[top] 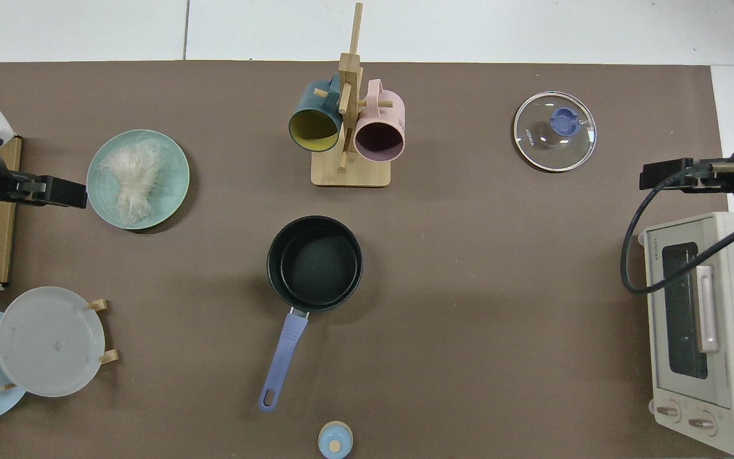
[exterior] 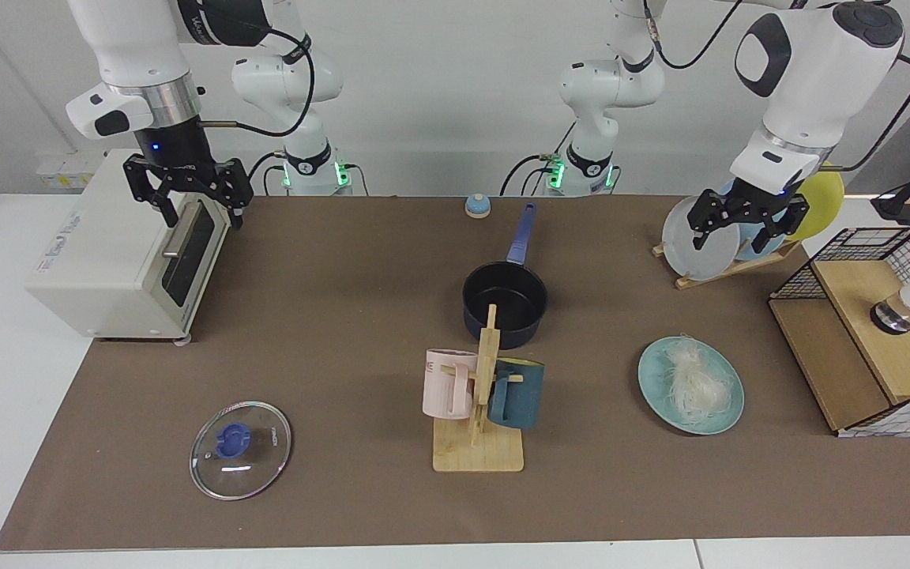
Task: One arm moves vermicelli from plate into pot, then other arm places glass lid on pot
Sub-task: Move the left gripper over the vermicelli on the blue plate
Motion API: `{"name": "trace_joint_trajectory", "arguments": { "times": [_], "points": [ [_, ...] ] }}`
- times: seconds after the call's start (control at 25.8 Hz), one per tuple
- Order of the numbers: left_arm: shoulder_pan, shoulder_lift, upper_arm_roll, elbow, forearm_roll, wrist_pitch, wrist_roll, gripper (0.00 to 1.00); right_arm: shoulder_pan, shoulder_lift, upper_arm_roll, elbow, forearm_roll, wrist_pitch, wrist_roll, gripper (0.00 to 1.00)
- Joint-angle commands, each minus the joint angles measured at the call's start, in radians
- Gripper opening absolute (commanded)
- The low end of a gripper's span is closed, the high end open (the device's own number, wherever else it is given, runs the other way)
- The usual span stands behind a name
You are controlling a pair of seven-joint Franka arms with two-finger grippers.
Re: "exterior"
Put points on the white vermicelli bundle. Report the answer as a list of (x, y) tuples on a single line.
[(696, 383)]

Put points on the glass lid with blue knob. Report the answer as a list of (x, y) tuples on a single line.
[(240, 450)]

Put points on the grey plate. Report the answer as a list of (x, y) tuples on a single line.
[(680, 229)]

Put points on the light blue plate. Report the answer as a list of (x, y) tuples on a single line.
[(749, 251)]

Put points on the wooden plate rack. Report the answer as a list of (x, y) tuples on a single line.
[(688, 282)]

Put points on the yellow plate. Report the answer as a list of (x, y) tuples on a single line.
[(822, 201)]

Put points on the teal round plate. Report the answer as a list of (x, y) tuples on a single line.
[(660, 387)]

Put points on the pale toaster oven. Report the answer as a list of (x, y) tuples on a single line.
[(99, 261)]

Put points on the brown table cloth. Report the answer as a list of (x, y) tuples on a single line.
[(344, 316)]

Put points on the small blue round thing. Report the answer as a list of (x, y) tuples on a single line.
[(477, 207)]

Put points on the dark blue cup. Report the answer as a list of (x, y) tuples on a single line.
[(518, 399)]

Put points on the pink cup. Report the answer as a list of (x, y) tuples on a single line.
[(443, 387)]

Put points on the wooden cup stand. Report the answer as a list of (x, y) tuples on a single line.
[(477, 450)]

